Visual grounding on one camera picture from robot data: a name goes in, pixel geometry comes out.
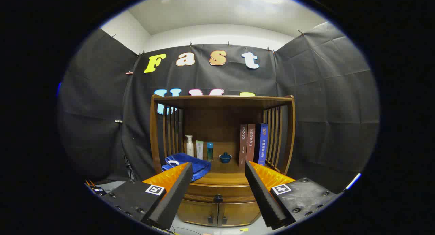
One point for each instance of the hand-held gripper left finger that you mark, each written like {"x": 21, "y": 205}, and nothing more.
{"x": 175, "y": 194}

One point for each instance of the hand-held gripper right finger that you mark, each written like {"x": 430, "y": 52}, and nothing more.
{"x": 261, "y": 194}

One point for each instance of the black drawer knob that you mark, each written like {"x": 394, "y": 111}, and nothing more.
{"x": 218, "y": 198}

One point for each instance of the wooden countertop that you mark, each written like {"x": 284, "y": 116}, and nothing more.
{"x": 224, "y": 175}

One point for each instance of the wooden cabinet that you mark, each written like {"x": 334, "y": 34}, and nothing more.
{"x": 221, "y": 119}

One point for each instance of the blue folded towel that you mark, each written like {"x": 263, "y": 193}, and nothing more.
{"x": 198, "y": 167}

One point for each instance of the white pump bottle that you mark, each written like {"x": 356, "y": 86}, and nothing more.
{"x": 189, "y": 147}

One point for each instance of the white green tube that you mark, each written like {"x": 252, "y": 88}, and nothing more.
{"x": 199, "y": 150}

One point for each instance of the blue book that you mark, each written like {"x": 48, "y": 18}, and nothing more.
{"x": 263, "y": 143}

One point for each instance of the blue lidded tea cup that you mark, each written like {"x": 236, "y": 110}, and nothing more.
{"x": 225, "y": 158}

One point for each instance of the reddish brown book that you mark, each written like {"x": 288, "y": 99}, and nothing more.
{"x": 250, "y": 143}

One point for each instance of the dark brown book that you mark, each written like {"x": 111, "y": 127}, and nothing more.
{"x": 242, "y": 145}

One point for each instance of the teal glass bottle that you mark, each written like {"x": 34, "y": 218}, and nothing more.
{"x": 210, "y": 151}

